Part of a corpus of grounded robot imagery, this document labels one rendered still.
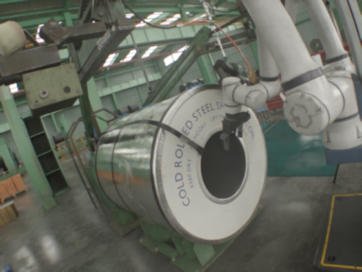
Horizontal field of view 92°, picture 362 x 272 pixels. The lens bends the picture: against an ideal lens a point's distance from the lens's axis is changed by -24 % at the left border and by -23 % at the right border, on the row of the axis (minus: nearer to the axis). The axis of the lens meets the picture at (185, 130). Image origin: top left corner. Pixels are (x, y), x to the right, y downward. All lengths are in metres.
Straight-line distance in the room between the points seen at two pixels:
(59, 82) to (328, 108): 0.84
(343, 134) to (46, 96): 1.03
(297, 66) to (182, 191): 0.98
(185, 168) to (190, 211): 0.28
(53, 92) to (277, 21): 0.74
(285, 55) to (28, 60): 0.83
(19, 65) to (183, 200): 1.11
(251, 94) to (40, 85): 0.78
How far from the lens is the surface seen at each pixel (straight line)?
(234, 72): 1.63
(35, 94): 0.75
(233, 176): 1.88
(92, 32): 0.94
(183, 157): 1.35
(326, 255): 1.36
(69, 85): 0.77
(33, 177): 5.69
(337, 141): 0.90
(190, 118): 1.41
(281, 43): 0.73
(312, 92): 0.70
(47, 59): 0.83
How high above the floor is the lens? 1.33
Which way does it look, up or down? 8 degrees down
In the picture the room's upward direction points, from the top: 20 degrees counter-clockwise
